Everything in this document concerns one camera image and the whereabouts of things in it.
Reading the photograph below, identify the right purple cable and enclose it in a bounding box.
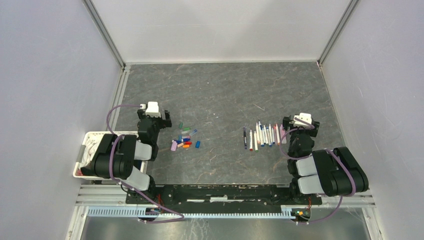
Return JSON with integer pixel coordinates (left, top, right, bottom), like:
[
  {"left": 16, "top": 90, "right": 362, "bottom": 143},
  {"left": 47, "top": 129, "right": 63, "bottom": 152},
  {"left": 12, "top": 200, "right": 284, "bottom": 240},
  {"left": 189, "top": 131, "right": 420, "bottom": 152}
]
[{"left": 279, "top": 117, "right": 357, "bottom": 225}]

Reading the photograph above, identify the clear blue pen cap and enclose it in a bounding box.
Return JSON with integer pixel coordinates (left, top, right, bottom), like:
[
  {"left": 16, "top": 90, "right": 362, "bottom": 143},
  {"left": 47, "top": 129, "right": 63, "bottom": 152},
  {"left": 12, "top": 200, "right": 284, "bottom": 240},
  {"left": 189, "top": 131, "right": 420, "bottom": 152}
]
[{"left": 189, "top": 129, "right": 197, "bottom": 136}]

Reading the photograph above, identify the purple grey marker pen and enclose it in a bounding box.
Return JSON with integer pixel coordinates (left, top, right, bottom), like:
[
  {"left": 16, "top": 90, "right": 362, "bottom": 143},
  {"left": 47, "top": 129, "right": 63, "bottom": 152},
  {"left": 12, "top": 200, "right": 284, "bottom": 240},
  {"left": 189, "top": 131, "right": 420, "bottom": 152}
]
[{"left": 243, "top": 126, "right": 248, "bottom": 150}]

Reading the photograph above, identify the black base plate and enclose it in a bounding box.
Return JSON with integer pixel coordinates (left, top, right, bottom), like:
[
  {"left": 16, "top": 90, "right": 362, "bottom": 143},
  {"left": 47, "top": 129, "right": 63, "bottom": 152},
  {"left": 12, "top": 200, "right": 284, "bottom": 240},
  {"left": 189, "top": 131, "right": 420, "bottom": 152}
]
[{"left": 144, "top": 184, "right": 322, "bottom": 214}]

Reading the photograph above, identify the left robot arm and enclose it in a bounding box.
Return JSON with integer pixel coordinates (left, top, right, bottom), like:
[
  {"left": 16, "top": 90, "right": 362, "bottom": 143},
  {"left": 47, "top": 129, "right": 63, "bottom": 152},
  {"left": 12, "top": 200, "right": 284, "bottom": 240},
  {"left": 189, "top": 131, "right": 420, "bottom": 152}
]
[{"left": 81, "top": 109, "right": 172, "bottom": 204}]

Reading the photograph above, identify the white cloth in basket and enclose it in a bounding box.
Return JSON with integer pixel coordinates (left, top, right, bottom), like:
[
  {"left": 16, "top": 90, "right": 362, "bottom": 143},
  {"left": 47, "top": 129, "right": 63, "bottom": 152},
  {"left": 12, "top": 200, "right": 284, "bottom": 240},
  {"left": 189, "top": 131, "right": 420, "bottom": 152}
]
[{"left": 80, "top": 136, "right": 103, "bottom": 167}]

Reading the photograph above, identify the dark blue cap marker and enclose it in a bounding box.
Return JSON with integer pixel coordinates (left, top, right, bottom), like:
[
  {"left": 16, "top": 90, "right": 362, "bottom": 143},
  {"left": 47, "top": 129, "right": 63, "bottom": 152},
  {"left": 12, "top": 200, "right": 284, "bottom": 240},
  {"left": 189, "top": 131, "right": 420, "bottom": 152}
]
[{"left": 264, "top": 126, "right": 273, "bottom": 147}]

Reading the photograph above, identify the white plastic basket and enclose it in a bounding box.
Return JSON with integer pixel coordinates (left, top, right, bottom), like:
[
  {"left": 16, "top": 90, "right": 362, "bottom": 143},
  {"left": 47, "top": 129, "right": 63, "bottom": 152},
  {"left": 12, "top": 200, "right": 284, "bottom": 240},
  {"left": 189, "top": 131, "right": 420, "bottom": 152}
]
[{"left": 72, "top": 131, "right": 153, "bottom": 181}]

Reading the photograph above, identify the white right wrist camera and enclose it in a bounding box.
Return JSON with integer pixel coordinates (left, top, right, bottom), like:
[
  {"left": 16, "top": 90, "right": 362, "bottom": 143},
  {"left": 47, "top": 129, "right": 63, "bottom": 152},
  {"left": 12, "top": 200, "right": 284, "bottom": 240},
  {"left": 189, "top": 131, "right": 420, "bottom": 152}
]
[{"left": 293, "top": 112, "right": 313, "bottom": 129}]

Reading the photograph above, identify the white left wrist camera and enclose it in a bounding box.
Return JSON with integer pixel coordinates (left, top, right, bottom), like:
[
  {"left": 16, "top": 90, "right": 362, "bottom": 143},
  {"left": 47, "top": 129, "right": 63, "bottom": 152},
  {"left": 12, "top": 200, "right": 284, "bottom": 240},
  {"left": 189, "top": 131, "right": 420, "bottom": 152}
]
[{"left": 139, "top": 101, "right": 162, "bottom": 118}]

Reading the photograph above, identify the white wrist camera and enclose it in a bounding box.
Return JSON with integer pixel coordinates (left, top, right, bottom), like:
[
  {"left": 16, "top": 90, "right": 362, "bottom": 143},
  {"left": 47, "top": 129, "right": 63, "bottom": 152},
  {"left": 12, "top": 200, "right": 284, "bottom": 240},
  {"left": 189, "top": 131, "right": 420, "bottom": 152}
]
[
  {"left": 139, "top": 101, "right": 162, "bottom": 118},
  {"left": 293, "top": 112, "right": 313, "bottom": 129}
]

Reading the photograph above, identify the red cap marker pen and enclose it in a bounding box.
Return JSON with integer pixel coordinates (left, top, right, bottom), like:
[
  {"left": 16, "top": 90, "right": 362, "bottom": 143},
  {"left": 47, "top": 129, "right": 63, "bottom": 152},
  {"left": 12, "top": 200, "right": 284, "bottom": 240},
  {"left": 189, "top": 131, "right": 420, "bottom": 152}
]
[{"left": 249, "top": 129, "right": 254, "bottom": 152}]

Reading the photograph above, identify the orange cap marker pen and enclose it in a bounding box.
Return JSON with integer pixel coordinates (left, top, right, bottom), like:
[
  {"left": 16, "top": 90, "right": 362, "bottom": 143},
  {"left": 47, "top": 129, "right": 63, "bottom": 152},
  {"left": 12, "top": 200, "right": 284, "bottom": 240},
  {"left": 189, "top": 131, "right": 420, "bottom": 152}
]
[{"left": 274, "top": 123, "right": 281, "bottom": 145}]

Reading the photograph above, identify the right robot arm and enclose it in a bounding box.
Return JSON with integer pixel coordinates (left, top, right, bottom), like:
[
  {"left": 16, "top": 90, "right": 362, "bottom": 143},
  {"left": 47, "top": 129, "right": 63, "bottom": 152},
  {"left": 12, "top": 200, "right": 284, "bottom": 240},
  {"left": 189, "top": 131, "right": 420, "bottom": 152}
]
[{"left": 280, "top": 113, "right": 369, "bottom": 204}]

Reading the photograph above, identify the white cable duct strip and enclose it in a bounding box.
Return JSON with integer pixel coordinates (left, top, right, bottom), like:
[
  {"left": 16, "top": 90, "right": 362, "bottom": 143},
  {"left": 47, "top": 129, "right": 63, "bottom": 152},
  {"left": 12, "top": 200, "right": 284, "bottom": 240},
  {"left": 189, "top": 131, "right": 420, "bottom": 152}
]
[{"left": 86, "top": 206, "right": 294, "bottom": 220}]

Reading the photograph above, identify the green cap marker pen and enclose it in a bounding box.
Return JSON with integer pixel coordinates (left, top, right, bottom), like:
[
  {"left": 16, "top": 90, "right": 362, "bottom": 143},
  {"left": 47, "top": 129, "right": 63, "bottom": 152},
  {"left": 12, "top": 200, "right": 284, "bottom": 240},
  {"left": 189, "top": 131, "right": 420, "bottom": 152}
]
[{"left": 253, "top": 130, "right": 259, "bottom": 152}]

